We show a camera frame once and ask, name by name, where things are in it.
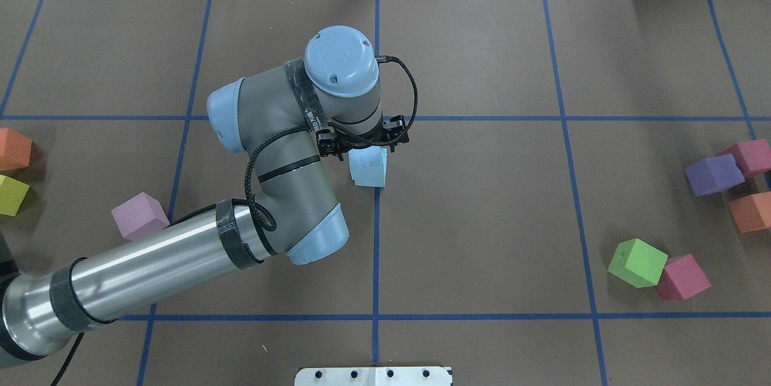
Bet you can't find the light purple foam block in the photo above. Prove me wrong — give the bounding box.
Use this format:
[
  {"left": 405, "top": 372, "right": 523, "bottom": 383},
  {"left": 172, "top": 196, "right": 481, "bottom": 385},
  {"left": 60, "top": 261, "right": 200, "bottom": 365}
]
[{"left": 111, "top": 192, "right": 170, "bottom": 241}]

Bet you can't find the far purple foam block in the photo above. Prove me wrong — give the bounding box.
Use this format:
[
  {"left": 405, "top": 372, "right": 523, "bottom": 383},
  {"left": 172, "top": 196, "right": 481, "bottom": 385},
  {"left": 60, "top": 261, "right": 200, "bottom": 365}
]
[{"left": 684, "top": 154, "right": 744, "bottom": 197}]

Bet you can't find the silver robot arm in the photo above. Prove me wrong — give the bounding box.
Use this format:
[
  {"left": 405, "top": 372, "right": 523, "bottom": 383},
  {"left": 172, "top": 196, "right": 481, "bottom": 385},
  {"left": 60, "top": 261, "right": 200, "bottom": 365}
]
[{"left": 1, "top": 25, "right": 412, "bottom": 369}]

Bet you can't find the yellow foam block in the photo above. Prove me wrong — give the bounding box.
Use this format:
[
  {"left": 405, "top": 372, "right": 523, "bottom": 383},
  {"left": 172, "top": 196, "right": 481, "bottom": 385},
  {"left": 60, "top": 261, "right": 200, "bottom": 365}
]
[{"left": 1, "top": 175, "right": 30, "bottom": 216}]

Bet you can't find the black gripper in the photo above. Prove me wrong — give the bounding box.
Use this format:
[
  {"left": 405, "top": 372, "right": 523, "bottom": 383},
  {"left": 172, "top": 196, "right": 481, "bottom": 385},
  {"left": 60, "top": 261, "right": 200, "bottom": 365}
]
[{"left": 316, "top": 115, "right": 410, "bottom": 159}]

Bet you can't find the orange foam block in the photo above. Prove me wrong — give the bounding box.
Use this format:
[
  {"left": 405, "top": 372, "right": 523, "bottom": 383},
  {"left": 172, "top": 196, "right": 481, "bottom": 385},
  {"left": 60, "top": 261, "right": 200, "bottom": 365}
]
[
  {"left": 1, "top": 128, "right": 33, "bottom": 172},
  {"left": 728, "top": 191, "right": 770, "bottom": 233}
]

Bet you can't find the far orange foam block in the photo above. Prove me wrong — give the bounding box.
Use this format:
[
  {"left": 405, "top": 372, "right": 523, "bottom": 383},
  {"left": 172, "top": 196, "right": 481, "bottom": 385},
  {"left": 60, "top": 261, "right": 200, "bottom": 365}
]
[{"left": 1, "top": 128, "right": 33, "bottom": 172}]

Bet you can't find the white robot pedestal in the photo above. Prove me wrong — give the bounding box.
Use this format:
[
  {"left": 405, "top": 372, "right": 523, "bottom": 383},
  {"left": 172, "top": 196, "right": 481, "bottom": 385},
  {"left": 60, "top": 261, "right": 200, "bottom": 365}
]
[{"left": 294, "top": 366, "right": 454, "bottom": 385}]

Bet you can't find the green foam block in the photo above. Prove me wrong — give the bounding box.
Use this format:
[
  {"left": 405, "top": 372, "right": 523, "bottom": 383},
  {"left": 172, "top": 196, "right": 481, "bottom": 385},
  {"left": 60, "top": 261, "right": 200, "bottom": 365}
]
[{"left": 608, "top": 238, "right": 669, "bottom": 288}]

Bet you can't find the dark pink foam block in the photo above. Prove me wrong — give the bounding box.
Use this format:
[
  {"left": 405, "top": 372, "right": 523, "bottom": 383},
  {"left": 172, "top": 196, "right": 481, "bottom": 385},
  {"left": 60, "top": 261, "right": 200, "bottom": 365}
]
[{"left": 655, "top": 254, "right": 711, "bottom": 301}]

